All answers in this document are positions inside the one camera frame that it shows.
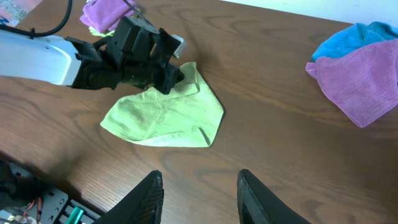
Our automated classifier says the crumpled blue cloth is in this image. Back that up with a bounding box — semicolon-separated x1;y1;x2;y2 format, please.
312;22;397;61

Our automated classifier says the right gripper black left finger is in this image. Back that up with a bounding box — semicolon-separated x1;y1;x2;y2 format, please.
93;170;164;224

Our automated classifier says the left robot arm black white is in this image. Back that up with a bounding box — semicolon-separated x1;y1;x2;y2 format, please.
1;17;185;95

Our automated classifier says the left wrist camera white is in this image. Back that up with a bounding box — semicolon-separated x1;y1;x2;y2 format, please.
172;34;186;58

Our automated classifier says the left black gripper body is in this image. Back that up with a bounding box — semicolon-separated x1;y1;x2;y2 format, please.
93;17;184;95

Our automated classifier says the folded green cloth under purple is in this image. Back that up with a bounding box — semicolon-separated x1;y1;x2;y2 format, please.
88;26;116;38

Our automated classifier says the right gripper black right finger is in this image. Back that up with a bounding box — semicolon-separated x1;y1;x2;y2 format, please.
237;169;310;224

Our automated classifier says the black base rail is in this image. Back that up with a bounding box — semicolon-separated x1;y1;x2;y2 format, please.
1;161;100;224

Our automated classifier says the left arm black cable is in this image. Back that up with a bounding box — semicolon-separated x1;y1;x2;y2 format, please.
0;0;73;39

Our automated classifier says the crumpled purple cloth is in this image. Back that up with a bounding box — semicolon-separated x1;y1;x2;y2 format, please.
305;39;397;128

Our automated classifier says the green microfiber cloth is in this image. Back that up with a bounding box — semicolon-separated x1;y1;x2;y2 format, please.
100;62;224;147

